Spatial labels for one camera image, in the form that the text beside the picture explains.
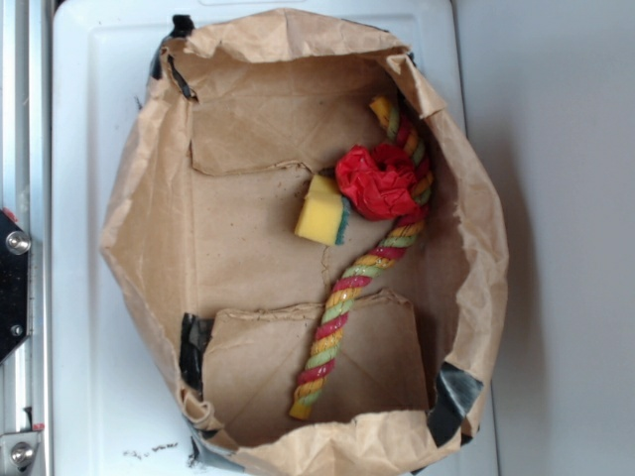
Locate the red crumpled paper ball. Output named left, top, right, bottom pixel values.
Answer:
left=335, top=143, right=418, bottom=221

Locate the brown paper bag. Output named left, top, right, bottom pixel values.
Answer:
left=101, top=9, right=509, bottom=475

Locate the aluminium frame rail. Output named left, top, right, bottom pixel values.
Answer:
left=1, top=1, right=56, bottom=475

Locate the yellow green sponge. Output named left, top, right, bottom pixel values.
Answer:
left=295, top=175, right=350, bottom=246

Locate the black metal bracket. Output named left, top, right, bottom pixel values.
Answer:
left=0, top=208, right=32, bottom=363

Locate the red yellow green rope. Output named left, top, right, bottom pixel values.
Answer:
left=289, top=95, right=434, bottom=420

